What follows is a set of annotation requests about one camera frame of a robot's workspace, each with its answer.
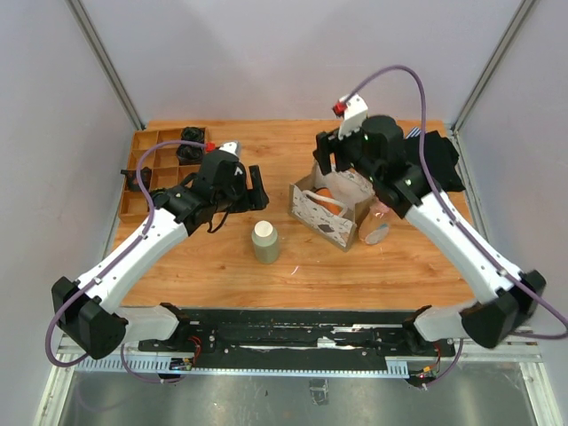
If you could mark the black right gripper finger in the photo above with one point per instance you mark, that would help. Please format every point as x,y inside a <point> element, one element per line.
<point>343,160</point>
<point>325,147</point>

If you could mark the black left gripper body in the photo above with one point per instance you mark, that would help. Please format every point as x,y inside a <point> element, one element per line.
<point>233,199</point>

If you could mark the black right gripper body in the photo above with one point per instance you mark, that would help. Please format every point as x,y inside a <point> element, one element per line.
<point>366,166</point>

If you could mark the cream bottle beige cap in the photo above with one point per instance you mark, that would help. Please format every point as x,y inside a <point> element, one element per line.
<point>265,241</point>

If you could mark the blue white striped cloth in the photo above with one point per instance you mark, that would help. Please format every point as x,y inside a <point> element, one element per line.
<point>415,132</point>

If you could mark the beige canvas bag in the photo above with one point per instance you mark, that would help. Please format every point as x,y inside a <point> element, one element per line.
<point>348,187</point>

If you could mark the wooden compartment tray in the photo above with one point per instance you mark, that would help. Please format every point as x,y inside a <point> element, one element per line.
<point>159,159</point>

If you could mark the black garment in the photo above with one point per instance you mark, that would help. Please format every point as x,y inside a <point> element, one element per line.
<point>441,158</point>

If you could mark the clear bottle pink cap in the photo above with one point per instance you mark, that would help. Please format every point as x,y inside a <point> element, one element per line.
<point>375,226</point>

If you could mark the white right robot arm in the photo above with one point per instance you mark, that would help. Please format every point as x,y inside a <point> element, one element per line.
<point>504,294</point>

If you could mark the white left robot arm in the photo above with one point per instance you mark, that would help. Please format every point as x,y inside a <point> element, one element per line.
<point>89,309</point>

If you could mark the rolled tie dark blue dotted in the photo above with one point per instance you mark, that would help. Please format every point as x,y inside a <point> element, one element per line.
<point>189,155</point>

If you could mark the rolled tie green pattern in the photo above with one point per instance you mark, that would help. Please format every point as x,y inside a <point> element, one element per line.
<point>194,134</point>

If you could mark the rolled tie orange pattern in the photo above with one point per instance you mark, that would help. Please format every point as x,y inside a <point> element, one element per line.
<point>133,182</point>

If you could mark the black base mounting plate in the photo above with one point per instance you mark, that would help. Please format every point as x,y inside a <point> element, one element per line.
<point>298,338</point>

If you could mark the white slotted cable duct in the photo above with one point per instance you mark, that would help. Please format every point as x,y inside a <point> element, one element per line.
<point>163,365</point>

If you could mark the right aluminium frame post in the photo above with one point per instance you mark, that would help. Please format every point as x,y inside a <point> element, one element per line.
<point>510,34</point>

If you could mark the aluminium frame post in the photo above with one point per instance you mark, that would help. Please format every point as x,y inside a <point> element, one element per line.
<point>93,39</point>
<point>510,34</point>

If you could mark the left aluminium frame post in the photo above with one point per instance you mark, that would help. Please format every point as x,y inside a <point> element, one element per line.
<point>93,39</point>

